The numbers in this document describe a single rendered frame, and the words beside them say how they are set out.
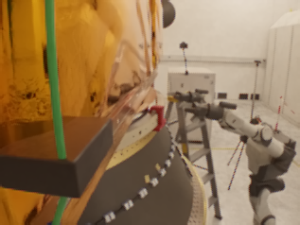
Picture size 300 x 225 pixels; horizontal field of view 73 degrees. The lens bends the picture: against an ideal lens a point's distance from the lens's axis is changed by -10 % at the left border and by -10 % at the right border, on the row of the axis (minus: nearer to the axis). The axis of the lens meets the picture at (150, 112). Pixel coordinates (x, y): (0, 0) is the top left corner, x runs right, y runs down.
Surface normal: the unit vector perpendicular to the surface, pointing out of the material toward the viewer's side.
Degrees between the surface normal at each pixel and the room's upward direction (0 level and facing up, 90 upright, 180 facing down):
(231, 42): 90
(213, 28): 90
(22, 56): 91
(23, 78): 91
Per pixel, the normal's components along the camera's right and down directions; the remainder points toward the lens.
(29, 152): 0.00, -0.96
